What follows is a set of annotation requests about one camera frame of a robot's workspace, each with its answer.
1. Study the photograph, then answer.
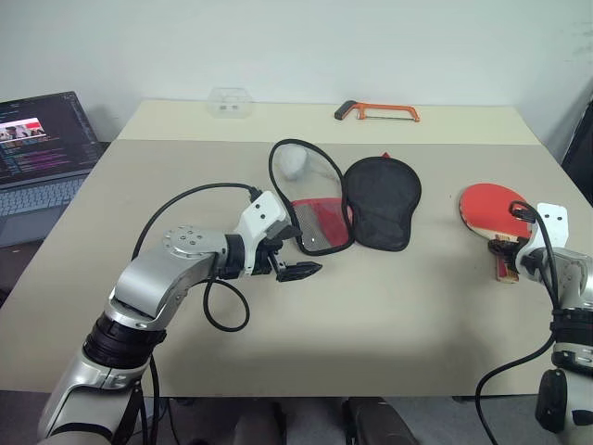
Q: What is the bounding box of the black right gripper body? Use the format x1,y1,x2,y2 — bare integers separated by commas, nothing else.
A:
491,234,530,275

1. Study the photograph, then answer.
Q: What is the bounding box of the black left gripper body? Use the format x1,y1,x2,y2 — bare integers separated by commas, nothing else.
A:
252,225,298,279

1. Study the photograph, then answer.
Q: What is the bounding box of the red table tennis paddle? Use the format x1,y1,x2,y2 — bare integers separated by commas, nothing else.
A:
458,183,537,284

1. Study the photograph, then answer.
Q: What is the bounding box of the black paddle case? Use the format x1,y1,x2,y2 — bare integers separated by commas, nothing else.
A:
268,137,423,258

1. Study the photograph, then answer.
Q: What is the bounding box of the white ball pouch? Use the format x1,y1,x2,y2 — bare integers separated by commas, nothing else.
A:
276,144,310,183

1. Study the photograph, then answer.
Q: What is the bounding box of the black chair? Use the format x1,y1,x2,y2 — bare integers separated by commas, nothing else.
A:
559,85,593,208

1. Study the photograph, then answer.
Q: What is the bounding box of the clear plastic box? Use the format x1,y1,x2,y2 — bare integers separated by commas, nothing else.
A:
206,85,258,121

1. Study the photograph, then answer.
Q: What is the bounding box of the dark rounded shape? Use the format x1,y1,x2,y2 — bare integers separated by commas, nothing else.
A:
341,397,421,445

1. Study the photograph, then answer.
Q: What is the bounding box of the orange hacksaw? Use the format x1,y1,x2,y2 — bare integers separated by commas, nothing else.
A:
334,100,423,124

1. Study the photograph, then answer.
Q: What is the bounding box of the open grey laptop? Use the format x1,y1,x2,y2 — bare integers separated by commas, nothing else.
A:
0,91,101,248

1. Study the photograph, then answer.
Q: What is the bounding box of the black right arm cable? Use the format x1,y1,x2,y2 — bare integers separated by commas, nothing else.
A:
474,199,564,445

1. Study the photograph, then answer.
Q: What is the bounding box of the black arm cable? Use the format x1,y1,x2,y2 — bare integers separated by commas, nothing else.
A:
474,199,564,445
132,184,261,334

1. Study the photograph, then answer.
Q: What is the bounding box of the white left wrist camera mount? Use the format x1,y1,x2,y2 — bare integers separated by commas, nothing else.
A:
233,190,289,275

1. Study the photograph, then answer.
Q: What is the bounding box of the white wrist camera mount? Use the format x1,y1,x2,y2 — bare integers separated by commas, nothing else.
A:
517,201,570,274
233,190,289,275

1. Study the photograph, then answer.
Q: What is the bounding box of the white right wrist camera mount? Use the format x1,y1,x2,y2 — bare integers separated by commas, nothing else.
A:
517,201,570,274

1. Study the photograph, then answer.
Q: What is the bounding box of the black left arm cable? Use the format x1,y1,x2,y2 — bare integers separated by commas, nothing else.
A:
132,184,261,334

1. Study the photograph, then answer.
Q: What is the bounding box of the black left arm strap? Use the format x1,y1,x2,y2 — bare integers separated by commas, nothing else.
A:
112,350,164,445

